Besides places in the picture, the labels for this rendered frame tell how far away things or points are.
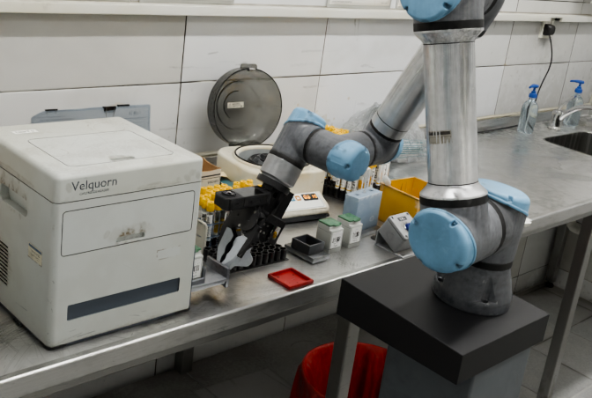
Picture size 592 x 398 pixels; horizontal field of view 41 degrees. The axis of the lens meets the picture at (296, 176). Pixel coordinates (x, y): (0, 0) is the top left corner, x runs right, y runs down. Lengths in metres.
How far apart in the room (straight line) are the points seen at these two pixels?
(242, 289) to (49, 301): 0.43
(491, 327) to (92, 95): 1.08
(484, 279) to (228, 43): 1.04
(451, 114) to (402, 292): 0.38
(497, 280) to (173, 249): 0.59
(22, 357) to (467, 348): 0.73
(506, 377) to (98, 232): 0.82
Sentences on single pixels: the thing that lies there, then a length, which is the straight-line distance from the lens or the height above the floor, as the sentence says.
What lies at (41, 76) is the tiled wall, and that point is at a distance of 1.93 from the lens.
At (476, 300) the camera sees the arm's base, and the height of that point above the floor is 0.96.
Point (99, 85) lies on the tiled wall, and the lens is 2.01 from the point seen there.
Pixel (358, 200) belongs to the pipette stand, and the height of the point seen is 0.97.
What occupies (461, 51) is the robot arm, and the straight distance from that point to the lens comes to 1.34.
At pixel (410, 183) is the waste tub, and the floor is 0.96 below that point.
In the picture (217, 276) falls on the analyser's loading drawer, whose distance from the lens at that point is 1.56.
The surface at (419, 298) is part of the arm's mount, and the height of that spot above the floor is 0.94.
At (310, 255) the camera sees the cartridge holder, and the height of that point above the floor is 0.89.
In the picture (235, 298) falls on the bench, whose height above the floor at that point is 0.87.
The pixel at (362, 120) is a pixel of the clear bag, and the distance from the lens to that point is 2.49.
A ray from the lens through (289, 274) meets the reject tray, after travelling 1.70.
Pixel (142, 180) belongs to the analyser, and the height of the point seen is 1.15.
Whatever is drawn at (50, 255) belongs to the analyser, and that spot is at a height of 1.04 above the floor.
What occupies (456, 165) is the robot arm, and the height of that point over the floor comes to 1.23.
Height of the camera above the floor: 1.59
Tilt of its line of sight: 18 degrees down
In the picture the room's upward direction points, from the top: 8 degrees clockwise
